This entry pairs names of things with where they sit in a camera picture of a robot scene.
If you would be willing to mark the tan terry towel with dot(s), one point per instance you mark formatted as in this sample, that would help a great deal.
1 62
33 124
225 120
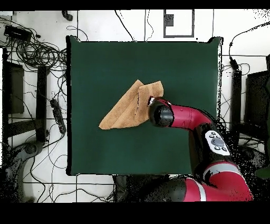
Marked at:
128 107

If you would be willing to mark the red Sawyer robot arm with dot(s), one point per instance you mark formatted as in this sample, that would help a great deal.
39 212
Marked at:
185 118

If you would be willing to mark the dark green table cloth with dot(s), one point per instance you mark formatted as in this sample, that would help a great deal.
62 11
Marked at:
101 148

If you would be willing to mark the dark square block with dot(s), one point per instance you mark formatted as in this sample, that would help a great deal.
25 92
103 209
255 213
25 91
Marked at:
169 20

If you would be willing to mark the black power strip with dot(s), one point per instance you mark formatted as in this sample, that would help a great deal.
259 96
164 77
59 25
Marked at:
58 115

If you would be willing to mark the black hook-shaped object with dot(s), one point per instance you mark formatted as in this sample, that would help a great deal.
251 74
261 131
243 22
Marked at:
68 17

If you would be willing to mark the dark stand base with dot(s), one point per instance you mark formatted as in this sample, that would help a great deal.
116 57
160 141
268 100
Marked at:
31 148

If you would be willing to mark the green object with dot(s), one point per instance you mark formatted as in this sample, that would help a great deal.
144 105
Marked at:
262 173

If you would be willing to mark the black adapter box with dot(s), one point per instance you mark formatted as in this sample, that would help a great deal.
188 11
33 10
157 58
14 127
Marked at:
16 32

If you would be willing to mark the grey rectangular frame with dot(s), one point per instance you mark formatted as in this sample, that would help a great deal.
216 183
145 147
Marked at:
178 36

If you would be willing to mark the black frame stand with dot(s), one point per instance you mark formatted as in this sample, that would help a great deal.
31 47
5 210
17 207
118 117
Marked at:
41 101
235 101

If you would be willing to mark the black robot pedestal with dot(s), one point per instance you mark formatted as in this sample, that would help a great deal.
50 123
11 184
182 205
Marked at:
126 187

